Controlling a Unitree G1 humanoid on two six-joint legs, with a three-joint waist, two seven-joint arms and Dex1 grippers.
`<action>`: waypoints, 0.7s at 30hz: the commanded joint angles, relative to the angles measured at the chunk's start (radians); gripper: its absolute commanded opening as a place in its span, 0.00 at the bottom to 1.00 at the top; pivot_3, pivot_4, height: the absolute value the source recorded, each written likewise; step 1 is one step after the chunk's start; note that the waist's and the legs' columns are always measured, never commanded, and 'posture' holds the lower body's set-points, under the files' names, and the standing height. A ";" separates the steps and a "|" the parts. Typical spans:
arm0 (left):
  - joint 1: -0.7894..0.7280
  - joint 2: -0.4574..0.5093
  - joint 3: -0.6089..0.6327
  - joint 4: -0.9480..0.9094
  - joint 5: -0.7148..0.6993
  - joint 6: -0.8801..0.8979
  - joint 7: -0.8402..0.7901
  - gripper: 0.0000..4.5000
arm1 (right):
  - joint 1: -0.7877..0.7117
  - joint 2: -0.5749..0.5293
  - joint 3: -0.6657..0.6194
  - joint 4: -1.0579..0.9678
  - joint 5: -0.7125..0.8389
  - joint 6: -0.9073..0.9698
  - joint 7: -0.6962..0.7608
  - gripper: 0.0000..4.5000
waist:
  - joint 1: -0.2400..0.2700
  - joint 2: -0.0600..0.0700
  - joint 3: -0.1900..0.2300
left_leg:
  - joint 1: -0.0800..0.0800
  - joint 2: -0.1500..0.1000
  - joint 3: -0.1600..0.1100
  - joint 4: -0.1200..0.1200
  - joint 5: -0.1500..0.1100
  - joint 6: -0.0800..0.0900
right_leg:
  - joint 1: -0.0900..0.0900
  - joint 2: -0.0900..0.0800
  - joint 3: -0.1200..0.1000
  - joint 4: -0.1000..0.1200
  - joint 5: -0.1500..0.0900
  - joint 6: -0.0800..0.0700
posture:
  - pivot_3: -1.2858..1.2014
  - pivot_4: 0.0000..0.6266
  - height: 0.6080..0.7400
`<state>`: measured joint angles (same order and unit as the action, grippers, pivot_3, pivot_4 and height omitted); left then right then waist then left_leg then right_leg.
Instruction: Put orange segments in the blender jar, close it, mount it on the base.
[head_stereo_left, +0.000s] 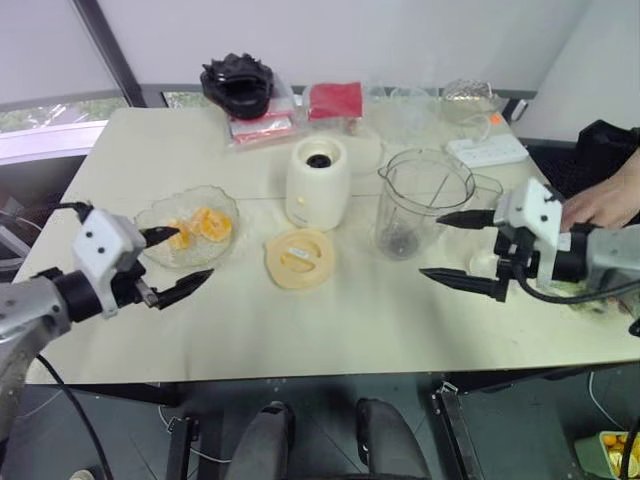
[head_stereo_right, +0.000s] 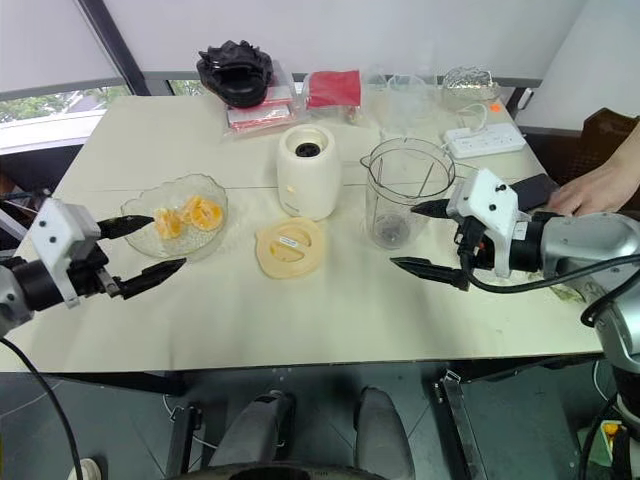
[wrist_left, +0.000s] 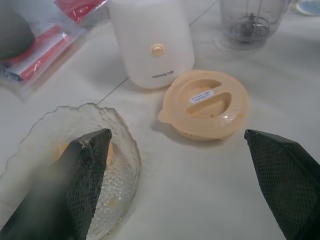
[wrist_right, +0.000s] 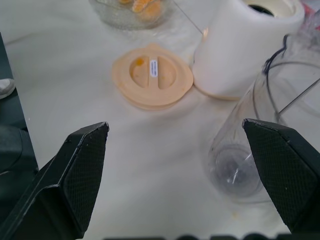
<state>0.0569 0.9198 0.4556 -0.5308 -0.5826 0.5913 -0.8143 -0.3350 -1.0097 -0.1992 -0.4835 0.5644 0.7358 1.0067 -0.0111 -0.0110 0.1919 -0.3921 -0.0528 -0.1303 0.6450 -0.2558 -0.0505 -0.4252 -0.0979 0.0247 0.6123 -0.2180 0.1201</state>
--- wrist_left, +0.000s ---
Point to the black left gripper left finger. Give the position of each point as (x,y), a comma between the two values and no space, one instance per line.
(75,180)

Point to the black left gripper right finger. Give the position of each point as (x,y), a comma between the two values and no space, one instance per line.
(287,180)

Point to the white blender base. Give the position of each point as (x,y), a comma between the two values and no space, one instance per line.
(150,30)

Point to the clear bag with red packets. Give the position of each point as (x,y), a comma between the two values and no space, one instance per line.
(80,10)
(47,50)

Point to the cream juicer lid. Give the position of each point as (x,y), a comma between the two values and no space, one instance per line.
(225,100)

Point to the clear juicer jar with blade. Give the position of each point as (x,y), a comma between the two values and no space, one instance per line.
(250,27)

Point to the clear glass scalloped plate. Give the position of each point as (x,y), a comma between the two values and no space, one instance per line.
(120,175)

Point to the pale blue rimmed container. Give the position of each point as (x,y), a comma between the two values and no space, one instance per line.
(307,5)

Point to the dark grey rounded object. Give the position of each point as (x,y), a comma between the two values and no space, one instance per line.
(15,35)

